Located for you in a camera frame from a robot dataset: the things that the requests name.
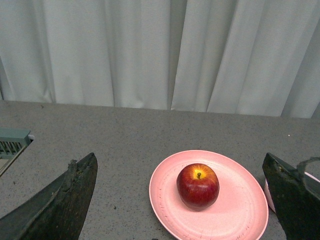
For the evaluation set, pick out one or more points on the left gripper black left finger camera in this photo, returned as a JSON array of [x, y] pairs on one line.
[[59, 210]]

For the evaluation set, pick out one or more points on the red apple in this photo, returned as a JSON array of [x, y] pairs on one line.
[[198, 186]]

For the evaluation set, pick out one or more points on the green slotted rack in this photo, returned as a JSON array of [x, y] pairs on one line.
[[13, 141]]

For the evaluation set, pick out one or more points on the white pleated curtain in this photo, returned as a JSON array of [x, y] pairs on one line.
[[251, 57]]

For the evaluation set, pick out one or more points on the light pink bowl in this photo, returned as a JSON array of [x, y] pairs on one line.
[[268, 194]]

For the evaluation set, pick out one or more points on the pink round plate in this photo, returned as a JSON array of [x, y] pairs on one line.
[[240, 212]]

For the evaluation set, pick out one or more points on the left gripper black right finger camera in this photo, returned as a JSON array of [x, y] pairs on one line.
[[295, 196]]

